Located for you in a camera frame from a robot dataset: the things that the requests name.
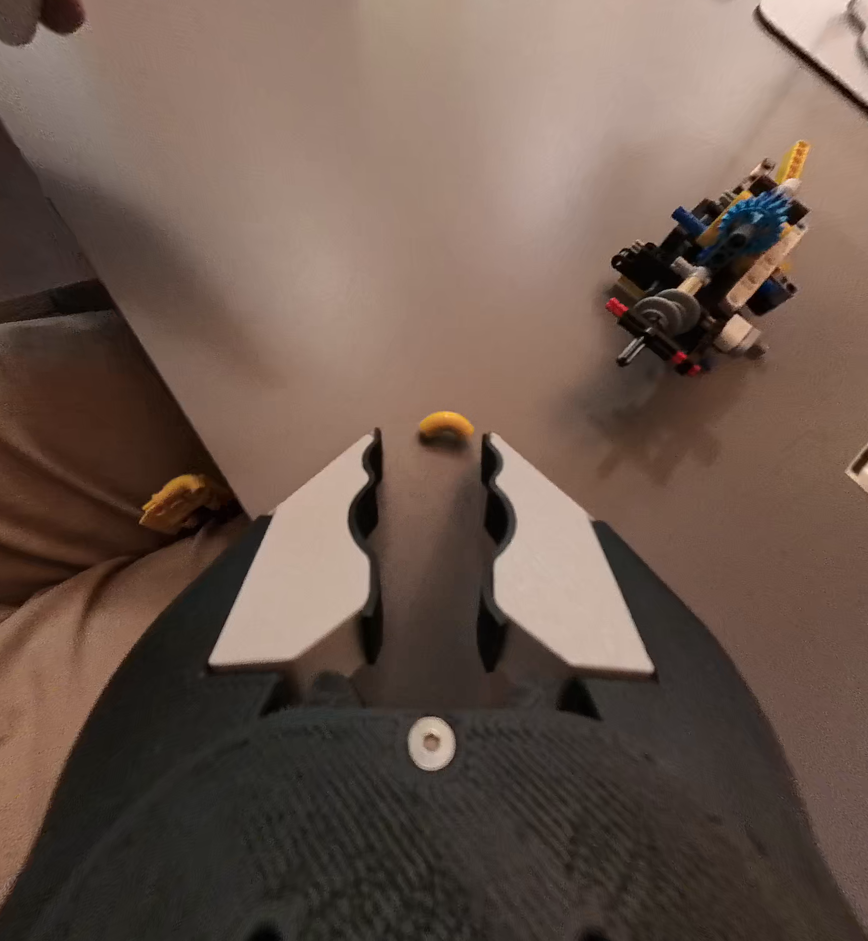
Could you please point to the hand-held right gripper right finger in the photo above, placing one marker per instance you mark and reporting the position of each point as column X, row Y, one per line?
column 559, row 581

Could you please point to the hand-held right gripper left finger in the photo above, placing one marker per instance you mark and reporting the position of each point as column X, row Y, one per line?
column 294, row 581

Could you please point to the yellow lego panel piece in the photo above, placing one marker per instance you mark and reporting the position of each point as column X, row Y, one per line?
column 173, row 503

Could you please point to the yellow curved lego piece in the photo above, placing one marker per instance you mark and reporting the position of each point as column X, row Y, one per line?
column 445, row 420

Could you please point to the partly built lego vehicle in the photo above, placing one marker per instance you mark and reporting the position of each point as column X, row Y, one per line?
column 698, row 283

